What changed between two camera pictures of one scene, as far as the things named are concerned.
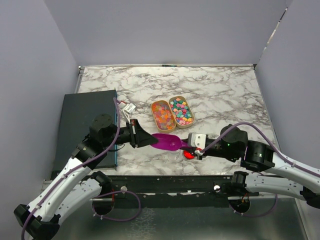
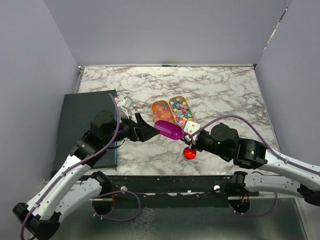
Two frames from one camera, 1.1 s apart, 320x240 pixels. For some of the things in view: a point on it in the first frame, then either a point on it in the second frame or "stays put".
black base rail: x=169 y=191 stays put
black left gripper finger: x=143 y=137 → x=144 y=130
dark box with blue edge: x=78 y=111 stays put
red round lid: x=188 y=155 stays put
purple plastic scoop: x=170 y=142 → x=169 y=129
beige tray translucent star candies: x=164 y=115 stays put
